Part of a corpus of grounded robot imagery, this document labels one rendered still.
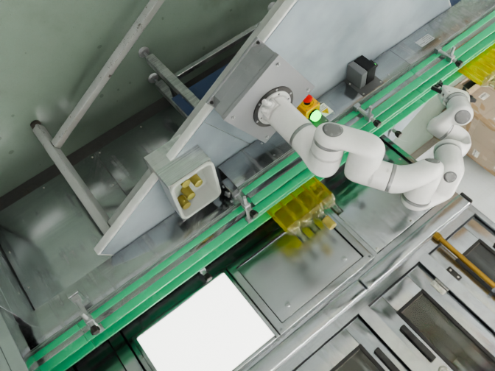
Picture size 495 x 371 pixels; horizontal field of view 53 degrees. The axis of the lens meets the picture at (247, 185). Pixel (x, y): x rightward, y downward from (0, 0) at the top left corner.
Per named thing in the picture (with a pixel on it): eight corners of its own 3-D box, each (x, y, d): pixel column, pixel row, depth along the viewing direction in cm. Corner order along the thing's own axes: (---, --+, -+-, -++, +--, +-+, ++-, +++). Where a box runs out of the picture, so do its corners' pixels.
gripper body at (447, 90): (438, 108, 176) (434, 97, 186) (465, 117, 176) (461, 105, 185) (447, 89, 172) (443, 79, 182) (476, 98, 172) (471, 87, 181)
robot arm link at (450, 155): (415, 135, 156) (399, 172, 165) (415, 171, 140) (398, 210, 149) (466, 147, 154) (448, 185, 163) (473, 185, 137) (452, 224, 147)
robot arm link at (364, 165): (381, 198, 143) (398, 160, 131) (303, 174, 147) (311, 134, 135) (387, 176, 149) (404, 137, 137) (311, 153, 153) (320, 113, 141)
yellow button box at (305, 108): (293, 113, 193) (306, 124, 190) (293, 100, 187) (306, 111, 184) (307, 104, 195) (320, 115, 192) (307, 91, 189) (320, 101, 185)
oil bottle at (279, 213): (256, 202, 195) (292, 239, 185) (255, 194, 190) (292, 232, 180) (267, 193, 196) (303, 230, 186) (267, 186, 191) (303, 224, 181)
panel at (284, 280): (132, 339, 183) (183, 418, 167) (130, 337, 180) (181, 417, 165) (314, 202, 206) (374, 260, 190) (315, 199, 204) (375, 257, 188)
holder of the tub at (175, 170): (174, 211, 186) (185, 225, 182) (155, 171, 163) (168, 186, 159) (210, 186, 191) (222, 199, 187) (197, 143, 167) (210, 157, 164)
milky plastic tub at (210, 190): (171, 205, 181) (183, 221, 177) (155, 172, 162) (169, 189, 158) (208, 179, 186) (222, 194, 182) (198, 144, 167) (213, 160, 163)
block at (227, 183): (222, 195, 188) (233, 207, 184) (219, 182, 180) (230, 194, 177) (230, 190, 189) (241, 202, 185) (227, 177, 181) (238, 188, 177)
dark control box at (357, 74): (345, 78, 200) (359, 89, 196) (346, 63, 194) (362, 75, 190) (359, 68, 203) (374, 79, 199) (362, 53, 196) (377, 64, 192)
